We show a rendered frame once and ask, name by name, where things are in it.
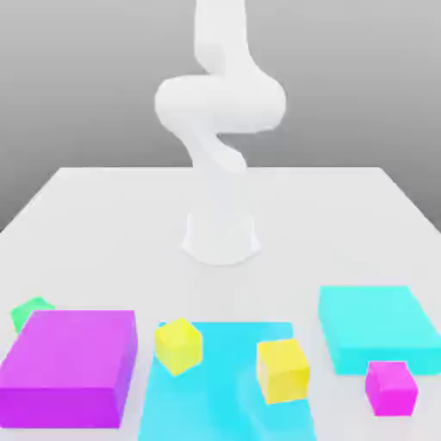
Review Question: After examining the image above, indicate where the large sky blue box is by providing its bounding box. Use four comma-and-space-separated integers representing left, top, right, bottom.
137, 320, 319, 441

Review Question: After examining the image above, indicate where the small magenta cube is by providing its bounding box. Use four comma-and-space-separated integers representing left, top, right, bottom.
364, 360, 420, 418

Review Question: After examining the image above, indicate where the large turquoise box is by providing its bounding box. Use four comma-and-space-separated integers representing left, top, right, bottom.
317, 284, 441, 376

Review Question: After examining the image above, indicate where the small green cube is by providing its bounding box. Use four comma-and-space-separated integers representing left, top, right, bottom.
9, 296, 56, 335

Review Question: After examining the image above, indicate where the large purple box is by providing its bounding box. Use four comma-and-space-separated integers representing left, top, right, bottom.
0, 309, 140, 431

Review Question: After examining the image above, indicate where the small yellow cube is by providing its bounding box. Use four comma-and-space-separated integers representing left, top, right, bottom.
153, 317, 203, 377
255, 338, 312, 406

